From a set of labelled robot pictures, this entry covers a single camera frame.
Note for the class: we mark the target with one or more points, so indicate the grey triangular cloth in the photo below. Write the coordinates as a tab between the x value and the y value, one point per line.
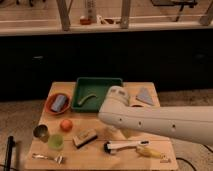
144	96

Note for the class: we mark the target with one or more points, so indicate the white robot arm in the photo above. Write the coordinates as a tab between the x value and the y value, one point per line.
189	123

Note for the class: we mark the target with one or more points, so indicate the white bottle on shelf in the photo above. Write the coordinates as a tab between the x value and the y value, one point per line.
90	6

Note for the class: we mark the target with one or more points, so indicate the white handled black brush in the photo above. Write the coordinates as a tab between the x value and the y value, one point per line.
112	148

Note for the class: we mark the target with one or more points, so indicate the metal cup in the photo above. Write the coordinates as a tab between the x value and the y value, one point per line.
41	132

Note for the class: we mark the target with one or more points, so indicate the orange plastic bowl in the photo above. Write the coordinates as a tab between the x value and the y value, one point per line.
50	101

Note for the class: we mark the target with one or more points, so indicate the metal fork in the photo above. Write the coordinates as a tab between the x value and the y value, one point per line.
58	159

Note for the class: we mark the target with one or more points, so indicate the yellow banana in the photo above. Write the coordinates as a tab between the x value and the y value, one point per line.
148	152

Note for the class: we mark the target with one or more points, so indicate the wooden block eraser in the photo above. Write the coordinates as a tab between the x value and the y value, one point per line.
84	137

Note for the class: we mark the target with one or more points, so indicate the green plastic cup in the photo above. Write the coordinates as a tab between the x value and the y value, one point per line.
55	142

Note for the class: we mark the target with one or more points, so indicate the dark red bowl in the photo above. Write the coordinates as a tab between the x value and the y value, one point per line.
137	105

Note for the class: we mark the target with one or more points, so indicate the green bean pod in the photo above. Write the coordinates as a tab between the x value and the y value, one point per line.
84	99

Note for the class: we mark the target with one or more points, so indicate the orange fruit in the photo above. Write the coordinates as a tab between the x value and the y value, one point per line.
66	125

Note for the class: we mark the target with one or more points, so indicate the black pole stand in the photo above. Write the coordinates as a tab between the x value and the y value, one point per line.
9	149

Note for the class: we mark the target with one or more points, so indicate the red bowl on shelf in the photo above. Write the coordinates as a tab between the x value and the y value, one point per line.
84	21

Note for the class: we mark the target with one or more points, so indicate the green plastic tray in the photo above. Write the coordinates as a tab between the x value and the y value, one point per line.
92	85

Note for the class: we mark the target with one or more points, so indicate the white cup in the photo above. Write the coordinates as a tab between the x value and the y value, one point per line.
111	132

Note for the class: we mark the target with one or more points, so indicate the grey-blue can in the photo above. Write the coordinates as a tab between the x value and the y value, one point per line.
58	103

